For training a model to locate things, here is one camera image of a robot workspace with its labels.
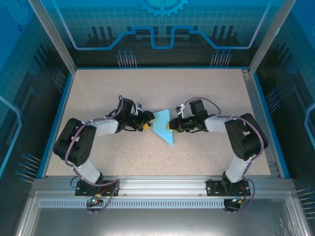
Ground aluminium frame post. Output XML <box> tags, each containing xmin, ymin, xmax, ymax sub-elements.
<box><xmin>27</xmin><ymin>0</ymin><xmax>77</xmax><ymax>74</ymax></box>
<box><xmin>248</xmin><ymin>0</ymin><xmax>297</xmax><ymax>76</ymax></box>

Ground light blue cloth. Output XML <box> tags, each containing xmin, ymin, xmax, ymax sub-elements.
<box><xmin>152</xmin><ymin>109</ymin><xmax>175</xmax><ymax>147</ymax></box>

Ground slotted grey cable duct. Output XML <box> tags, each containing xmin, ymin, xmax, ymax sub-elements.
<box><xmin>38</xmin><ymin>199</ymin><xmax>226</xmax><ymax>209</ymax></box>

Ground aluminium mounting rail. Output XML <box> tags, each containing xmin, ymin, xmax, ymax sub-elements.
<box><xmin>31</xmin><ymin>176</ymin><xmax>295</xmax><ymax>197</ymax></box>

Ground aluminium side rail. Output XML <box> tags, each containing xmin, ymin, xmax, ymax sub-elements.
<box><xmin>242</xmin><ymin>68</ymin><xmax>281</xmax><ymax>179</ymax></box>

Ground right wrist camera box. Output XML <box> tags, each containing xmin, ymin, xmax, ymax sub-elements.
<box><xmin>175</xmin><ymin>103</ymin><xmax>186</xmax><ymax>118</ymax></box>

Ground lit cable connector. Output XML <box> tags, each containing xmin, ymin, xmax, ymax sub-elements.
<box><xmin>90</xmin><ymin>193</ymin><xmax>103</xmax><ymax>206</ymax></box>
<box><xmin>230</xmin><ymin>196</ymin><xmax>247</xmax><ymax>205</ymax></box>

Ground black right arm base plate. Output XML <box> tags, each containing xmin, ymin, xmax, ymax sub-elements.
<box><xmin>206</xmin><ymin>179</ymin><xmax>251</xmax><ymax>197</ymax></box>

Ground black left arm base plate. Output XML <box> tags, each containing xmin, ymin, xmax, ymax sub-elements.
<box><xmin>75</xmin><ymin>180</ymin><xmax>119</xmax><ymax>197</ymax></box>

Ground brushed metal front panel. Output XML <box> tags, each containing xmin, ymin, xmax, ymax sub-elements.
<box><xmin>14</xmin><ymin>191</ymin><xmax>311</xmax><ymax>236</ymax></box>

